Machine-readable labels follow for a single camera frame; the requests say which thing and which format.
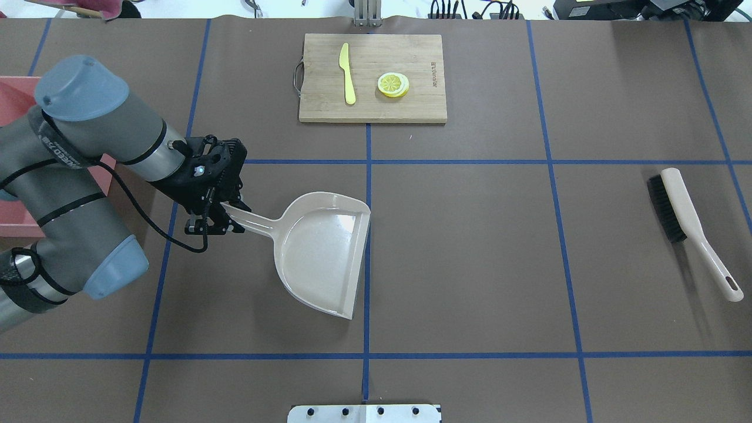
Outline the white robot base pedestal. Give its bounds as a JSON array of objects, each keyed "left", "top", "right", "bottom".
[{"left": 287, "top": 404, "right": 443, "bottom": 422}]

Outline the bamboo cutting board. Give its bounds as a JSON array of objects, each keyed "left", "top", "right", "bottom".
[{"left": 298, "top": 33, "right": 448, "bottom": 124}]

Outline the beige plastic dustpan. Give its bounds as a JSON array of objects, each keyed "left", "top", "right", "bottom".
[{"left": 223, "top": 191, "right": 371, "bottom": 320}]

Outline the aluminium frame post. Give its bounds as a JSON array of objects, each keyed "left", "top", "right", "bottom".
[{"left": 350, "top": 0, "right": 383, "bottom": 27}]

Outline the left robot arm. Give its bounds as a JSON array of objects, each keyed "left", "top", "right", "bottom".
[{"left": 1, "top": 55, "right": 247, "bottom": 332}]

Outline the beige hand brush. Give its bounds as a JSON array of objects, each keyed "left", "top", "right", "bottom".
[{"left": 646, "top": 167, "right": 744, "bottom": 303}]

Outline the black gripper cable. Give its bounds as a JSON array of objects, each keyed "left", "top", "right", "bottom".
[{"left": 88, "top": 159, "right": 210, "bottom": 254}]

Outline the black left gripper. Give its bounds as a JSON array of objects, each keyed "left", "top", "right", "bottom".
[{"left": 154, "top": 136, "right": 252, "bottom": 236}]

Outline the yellow plastic toy knife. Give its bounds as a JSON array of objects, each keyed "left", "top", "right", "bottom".
[{"left": 338, "top": 42, "right": 357, "bottom": 105}]

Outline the yellow toy lemon slice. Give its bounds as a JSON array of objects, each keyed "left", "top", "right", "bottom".
[{"left": 377, "top": 72, "right": 410, "bottom": 98}]

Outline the pink plastic bin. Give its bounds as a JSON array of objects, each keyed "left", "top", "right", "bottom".
[{"left": 0, "top": 76, "right": 118, "bottom": 239}]

